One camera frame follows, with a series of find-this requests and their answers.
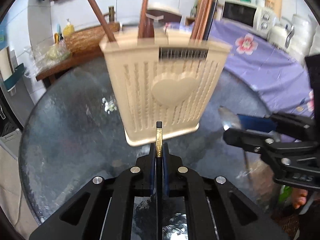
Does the large metal spoon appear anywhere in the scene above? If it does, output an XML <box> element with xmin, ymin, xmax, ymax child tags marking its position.
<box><xmin>218</xmin><ymin>106</ymin><xmax>252</xmax><ymax>181</ymax></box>

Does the black gold-tipped chopstick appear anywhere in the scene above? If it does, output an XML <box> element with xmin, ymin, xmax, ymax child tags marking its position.
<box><xmin>155</xmin><ymin>121</ymin><xmax>163</xmax><ymax>240</ymax></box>

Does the cream plastic utensil holder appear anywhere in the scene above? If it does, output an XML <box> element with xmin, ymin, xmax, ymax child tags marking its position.
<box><xmin>99</xmin><ymin>29</ymin><xmax>231</xmax><ymax>146</ymax></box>

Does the yellow soap bottle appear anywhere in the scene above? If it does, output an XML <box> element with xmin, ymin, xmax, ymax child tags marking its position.
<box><xmin>62</xmin><ymin>19</ymin><xmax>75</xmax><ymax>38</ymax></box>

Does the woven pattern basin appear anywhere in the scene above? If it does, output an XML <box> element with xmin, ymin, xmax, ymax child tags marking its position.
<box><xmin>64</xmin><ymin>26</ymin><xmax>105</xmax><ymax>55</ymax></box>

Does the round glass table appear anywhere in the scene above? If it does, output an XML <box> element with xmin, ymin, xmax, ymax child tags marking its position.
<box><xmin>19</xmin><ymin>58</ymin><xmax>280</xmax><ymax>224</ymax></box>

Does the white electric kettle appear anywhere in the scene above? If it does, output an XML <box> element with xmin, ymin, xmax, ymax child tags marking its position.
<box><xmin>267</xmin><ymin>23</ymin><xmax>295</xmax><ymax>52</ymax></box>

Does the brown rice cooker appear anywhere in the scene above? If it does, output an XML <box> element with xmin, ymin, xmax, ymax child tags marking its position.
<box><xmin>146</xmin><ymin>7</ymin><xmax>182</xmax><ymax>28</ymax></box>

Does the brass faucet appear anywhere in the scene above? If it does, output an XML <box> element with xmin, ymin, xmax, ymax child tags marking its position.
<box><xmin>104</xmin><ymin>6</ymin><xmax>116</xmax><ymax>23</ymax></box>

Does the clear plastic bag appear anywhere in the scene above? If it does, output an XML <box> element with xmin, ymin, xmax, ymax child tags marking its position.
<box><xmin>24</xmin><ymin>42</ymin><xmax>71</xmax><ymax>79</ymax></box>

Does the wooden counter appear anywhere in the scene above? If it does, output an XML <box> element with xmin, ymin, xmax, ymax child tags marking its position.
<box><xmin>36</xmin><ymin>49</ymin><xmax>103</xmax><ymax>84</ymax></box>

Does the brown wooden chopstick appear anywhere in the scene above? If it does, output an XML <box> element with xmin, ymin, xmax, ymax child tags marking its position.
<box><xmin>138</xmin><ymin>0</ymin><xmax>148</xmax><ymax>38</ymax></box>
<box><xmin>196</xmin><ymin>0</ymin><xmax>213</xmax><ymax>40</ymax></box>
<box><xmin>88</xmin><ymin>0</ymin><xmax>116</xmax><ymax>42</ymax></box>
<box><xmin>190</xmin><ymin>0</ymin><xmax>207</xmax><ymax>40</ymax></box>
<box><xmin>144</xmin><ymin>18</ymin><xmax>155</xmax><ymax>38</ymax></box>

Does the purple floral cloth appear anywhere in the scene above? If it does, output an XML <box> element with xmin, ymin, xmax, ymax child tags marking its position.
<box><xmin>164</xmin><ymin>19</ymin><xmax>317</xmax><ymax>117</ymax></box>

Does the person's right hand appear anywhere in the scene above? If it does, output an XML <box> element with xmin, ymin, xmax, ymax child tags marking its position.
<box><xmin>291</xmin><ymin>188</ymin><xmax>308</xmax><ymax>209</ymax></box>

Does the white microwave oven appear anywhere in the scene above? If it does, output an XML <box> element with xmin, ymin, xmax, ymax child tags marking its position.
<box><xmin>222</xmin><ymin>0</ymin><xmax>278</xmax><ymax>38</ymax></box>

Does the black water dispenser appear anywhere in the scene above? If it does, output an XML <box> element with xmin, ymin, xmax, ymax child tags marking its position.
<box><xmin>0</xmin><ymin>89</ymin><xmax>23</xmax><ymax>137</ymax></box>

